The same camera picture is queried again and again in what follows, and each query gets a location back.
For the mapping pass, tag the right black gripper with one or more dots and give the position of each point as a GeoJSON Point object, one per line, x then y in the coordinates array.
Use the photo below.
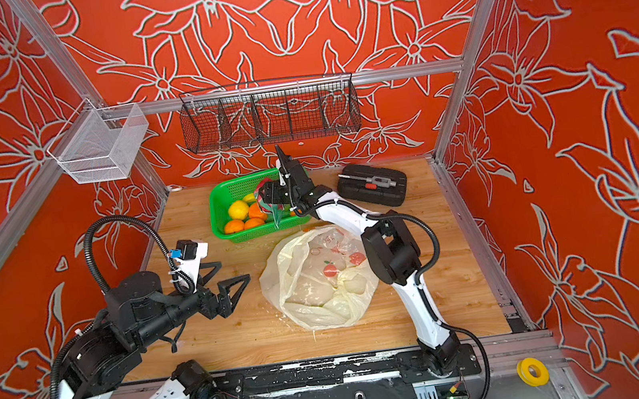
{"type": "Point", "coordinates": [272, 188]}

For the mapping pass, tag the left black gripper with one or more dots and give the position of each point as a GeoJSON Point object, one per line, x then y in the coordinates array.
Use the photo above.
{"type": "Point", "coordinates": [216, 304]}

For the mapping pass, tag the pink toy dragon fruit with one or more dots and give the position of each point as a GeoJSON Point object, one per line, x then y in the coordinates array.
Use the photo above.
{"type": "Point", "coordinates": [273, 200]}

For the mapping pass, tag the orange toy bell pepper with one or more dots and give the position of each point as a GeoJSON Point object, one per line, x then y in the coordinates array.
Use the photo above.
{"type": "Point", "coordinates": [255, 212]}

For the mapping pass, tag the orange toy tangerine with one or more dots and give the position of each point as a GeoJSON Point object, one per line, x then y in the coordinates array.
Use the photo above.
{"type": "Point", "coordinates": [253, 223]}

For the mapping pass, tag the orange toy fruit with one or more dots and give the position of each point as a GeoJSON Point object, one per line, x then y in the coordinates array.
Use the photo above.
{"type": "Point", "coordinates": [234, 227]}

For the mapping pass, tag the yellow toy lemon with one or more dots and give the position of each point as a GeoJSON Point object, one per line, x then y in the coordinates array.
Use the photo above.
{"type": "Point", "coordinates": [238, 210]}

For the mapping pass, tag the translucent printed plastic bag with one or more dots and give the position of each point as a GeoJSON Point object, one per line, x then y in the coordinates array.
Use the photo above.
{"type": "Point", "coordinates": [320, 279]}

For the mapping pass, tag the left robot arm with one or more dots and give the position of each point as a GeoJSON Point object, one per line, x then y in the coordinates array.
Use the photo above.
{"type": "Point", "coordinates": [138, 313]}

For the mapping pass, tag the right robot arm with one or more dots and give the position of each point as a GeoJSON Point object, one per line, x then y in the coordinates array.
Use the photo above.
{"type": "Point", "coordinates": [400, 248]}

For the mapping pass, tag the green plastic basket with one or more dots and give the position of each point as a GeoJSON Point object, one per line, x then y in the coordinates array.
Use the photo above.
{"type": "Point", "coordinates": [228, 192]}

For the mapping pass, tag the black tool case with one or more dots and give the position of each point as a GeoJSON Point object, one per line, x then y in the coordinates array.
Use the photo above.
{"type": "Point", "coordinates": [382, 186]}

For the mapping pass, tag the yellow tape roll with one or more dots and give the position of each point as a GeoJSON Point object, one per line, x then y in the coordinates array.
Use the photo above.
{"type": "Point", "coordinates": [533, 372]}

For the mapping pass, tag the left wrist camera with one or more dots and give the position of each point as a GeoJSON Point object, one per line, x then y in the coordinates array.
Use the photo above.
{"type": "Point", "coordinates": [185, 261]}

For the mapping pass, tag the black wire wall basket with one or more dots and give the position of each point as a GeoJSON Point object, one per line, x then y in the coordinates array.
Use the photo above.
{"type": "Point", "coordinates": [269, 112]}

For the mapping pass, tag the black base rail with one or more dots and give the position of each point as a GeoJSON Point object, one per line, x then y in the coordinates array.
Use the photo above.
{"type": "Point", "coordinates": [398, 374]}

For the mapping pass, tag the clear plastic wall bin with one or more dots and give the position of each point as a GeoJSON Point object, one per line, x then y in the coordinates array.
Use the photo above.
{"type": "Point", "coordinates": [99, 144]}

